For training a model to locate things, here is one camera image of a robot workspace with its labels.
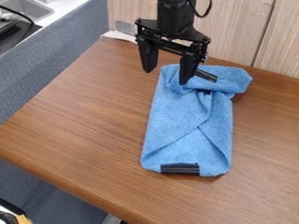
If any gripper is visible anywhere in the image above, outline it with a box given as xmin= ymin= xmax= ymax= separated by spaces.
xmin=133 ymin=17 xmax=213 ymax=86

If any blue cloth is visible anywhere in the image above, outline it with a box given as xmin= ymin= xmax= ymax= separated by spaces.
xmin=138 ymin=64 xmax=254 ymax=178

